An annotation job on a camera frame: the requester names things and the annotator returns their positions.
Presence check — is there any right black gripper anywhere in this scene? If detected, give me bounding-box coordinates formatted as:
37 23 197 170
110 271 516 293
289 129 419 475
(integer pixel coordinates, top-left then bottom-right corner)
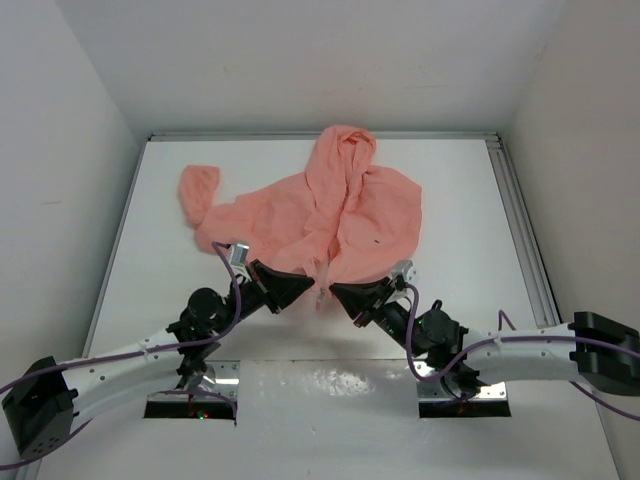
331 277 425 358

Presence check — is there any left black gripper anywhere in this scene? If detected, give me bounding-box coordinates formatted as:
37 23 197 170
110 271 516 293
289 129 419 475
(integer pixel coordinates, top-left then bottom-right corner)
212 258 313 333

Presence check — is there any silver zipper slider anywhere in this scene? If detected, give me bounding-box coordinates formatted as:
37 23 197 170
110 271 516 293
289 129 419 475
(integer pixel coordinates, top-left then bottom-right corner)
315 287 327 312

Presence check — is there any salmon pink hooded jacket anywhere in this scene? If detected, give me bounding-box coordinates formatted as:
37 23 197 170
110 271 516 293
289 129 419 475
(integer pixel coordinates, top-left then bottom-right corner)
178 125 422 289

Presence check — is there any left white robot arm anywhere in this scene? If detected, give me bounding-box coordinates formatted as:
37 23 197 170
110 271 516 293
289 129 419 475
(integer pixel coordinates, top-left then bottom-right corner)
1 260 314 464

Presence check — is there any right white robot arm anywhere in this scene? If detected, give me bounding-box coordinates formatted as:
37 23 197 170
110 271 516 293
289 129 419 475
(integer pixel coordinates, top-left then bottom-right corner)
330 278 639 397

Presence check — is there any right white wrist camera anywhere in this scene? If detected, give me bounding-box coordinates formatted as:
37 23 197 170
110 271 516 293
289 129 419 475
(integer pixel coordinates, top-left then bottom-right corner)
390 260 417 291

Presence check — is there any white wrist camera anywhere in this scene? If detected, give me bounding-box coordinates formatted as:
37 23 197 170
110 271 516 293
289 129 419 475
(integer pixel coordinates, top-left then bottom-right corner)
390 260 417 291
228 242 250 269

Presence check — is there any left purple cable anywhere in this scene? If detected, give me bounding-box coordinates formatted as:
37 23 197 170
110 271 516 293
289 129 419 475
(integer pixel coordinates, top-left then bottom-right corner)
0 241 246 471

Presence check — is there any purple cable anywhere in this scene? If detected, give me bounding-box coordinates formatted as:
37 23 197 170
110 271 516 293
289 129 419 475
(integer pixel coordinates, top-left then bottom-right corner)
399 282 640 419
0 241 246 471

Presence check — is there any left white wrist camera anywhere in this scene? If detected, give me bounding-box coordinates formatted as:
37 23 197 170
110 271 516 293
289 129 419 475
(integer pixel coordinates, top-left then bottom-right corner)
228 242 250 269

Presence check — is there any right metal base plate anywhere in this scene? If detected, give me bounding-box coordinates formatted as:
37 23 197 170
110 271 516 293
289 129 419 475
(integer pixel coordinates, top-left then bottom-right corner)
414 360 508 403

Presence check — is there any aluminium frame rail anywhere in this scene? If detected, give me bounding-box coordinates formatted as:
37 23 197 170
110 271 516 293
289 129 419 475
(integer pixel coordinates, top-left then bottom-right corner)
147 130 571 346

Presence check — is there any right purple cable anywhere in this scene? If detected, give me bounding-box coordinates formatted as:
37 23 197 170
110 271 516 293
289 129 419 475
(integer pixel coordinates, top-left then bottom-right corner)
399 282 640 419

